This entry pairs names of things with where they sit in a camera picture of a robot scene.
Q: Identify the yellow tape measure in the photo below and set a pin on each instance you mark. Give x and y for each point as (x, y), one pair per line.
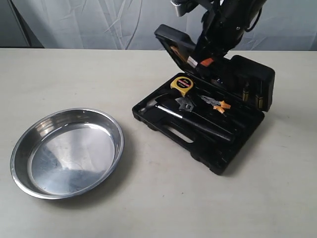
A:
(182, 85)

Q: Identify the yellow black screwdriver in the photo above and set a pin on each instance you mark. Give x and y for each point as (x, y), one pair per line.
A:
(245, 94)
(259, 100)

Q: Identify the black plastic tool case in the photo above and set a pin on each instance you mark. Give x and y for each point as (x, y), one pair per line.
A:
(224, 83)

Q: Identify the orange handled pliers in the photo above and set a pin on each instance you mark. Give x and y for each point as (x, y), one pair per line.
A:
(220, 106)

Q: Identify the black handled claw hammer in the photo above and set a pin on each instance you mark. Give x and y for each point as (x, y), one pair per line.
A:
(191, 118)

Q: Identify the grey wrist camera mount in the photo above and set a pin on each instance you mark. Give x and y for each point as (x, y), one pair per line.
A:
(183, 7)

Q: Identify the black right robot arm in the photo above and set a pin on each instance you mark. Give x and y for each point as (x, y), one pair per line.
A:
(244, 13)

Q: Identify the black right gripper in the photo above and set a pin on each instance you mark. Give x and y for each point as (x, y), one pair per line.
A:
(213, 44)

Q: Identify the round steel tray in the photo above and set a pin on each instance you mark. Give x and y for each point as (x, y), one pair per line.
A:
(67, 153)

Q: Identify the white backdrop curtain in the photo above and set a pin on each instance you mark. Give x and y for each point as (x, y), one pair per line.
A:
(284, 25)

